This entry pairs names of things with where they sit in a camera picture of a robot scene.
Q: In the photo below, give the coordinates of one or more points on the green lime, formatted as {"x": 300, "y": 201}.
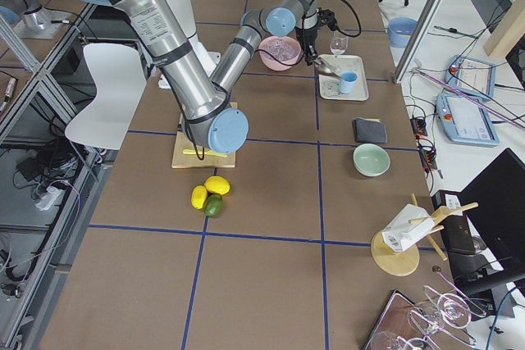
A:
{"x": 213, "y": 205}

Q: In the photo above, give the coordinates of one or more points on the upside-down wine glass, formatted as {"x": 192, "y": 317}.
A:
{"x": 445, "y": 312}

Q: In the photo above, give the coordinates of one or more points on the yellow plastic knife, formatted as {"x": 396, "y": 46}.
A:
{"x": 203, "y": 152}

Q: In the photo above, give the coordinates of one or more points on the blue bowl on desk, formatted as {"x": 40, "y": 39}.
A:
{"x": 400, "y": 30}

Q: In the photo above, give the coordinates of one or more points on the yellow lemon left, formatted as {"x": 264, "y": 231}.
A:
{"x": 198, "y": 197}

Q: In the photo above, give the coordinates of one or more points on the far teach pendant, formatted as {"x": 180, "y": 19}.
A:
{"x": 472, "y": 76}

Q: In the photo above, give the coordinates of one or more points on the clear wine glass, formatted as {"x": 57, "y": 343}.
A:
{"x": 339, "y": 43}

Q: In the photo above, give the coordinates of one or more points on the yellow lemon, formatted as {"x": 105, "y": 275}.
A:
{"x": 198, "y": 197}
{"x": 217, "y": 184}

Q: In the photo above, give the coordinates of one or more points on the aluminium frame post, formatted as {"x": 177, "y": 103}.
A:
{"x": 424, "y": 21}

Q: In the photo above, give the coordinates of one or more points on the white chair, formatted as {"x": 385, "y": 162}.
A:
{"x": 119, "y": 79}

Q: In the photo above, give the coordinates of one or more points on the cream serving tray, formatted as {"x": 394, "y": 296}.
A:
{"x": 329, "y": 86}

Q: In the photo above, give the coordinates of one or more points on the wooden cutting board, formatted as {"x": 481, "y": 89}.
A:
{"x": 182, "y": 161}

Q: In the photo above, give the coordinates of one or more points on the pink bowl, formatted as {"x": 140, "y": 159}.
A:
{"x": 271, "y": 62}

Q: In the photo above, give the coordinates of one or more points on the blue plastic cup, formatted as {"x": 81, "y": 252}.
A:
{"x": 347, "y": 82}

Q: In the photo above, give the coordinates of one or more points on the grey folded cloth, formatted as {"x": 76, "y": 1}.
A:
{"x": 369, "y": 131}

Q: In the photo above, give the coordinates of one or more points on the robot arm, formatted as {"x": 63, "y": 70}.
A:
{"x": 202, "y": 89}

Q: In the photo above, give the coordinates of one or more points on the near teach pendant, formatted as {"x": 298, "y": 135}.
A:
{"x": 464, "y": 122}

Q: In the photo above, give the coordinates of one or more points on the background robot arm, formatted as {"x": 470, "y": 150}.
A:
{"x": 29, "y": 19}

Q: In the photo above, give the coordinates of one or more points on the black monitor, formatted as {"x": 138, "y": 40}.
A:
{"x": 499, "y": 218}

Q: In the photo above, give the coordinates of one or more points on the white carton box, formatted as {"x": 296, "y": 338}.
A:
{"x": 409, "y": 226}

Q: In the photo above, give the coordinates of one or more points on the yellow lemon upper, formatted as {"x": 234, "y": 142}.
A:
{"x": 217, "y": 184}

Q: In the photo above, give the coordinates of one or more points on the steel ice scoop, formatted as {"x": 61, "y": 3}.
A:
{"x": 324, "y": 68}

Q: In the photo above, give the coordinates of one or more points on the clear ice cubes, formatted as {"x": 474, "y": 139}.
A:
{"x": 281, "y": 49}

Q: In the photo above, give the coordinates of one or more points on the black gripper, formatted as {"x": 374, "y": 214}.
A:
{"x": 306, "y": 37}

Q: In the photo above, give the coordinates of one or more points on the green ceramic bowl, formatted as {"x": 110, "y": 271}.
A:
{"x": 371, "y": 160}

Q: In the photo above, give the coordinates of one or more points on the teach pendant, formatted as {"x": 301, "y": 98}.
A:
{"x": 472, "y": 76}
{"x": 464, "y": 122}

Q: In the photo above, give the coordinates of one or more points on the wooden mug tree stand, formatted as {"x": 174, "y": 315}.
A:
{"x": 405, "y": 263}

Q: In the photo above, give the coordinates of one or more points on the dark wooden tray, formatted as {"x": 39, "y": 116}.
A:
{"x": 393, "y": 330}

